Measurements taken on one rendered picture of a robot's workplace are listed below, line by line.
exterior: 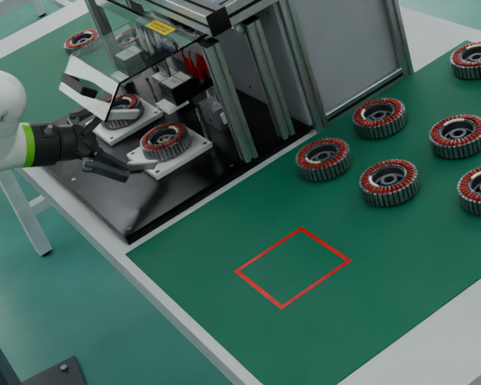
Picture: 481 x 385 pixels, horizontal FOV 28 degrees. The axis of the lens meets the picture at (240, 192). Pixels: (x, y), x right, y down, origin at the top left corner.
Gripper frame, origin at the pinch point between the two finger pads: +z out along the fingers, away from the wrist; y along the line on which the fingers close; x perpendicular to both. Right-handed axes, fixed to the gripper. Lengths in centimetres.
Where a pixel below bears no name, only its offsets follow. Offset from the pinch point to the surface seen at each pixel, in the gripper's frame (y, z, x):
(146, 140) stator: 1.4, 2.5, 2.9
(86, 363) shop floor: -12, 14, 100
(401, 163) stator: -34, 30, -38
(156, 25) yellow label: 14.1, 0.3, -21.2
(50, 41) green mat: 80, 17, 62
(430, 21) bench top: 13, 73, -26
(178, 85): 6.2, 6.7, -10.9
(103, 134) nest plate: 14.6, 1.2, 18.7
